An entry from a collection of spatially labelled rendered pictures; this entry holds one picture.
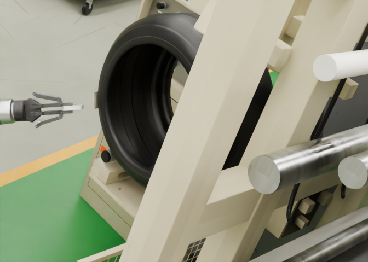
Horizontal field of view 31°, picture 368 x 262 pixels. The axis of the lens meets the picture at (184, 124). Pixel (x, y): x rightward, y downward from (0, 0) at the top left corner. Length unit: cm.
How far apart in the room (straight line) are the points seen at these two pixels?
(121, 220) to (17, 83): 152
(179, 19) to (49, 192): 181
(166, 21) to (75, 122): 232
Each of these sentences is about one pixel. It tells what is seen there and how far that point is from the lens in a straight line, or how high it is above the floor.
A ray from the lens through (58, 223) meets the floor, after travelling 347.
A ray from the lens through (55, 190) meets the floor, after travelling 369.
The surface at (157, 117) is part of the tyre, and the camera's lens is 251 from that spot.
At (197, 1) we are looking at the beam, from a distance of 167.
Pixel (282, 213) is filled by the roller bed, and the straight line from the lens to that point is 228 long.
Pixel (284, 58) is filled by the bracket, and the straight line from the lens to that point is 154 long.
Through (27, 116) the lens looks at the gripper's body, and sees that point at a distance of 238.
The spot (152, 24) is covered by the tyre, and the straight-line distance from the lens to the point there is 211.
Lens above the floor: 215
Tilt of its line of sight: 27 degrees down
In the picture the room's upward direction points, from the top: 21 degrees clockwise
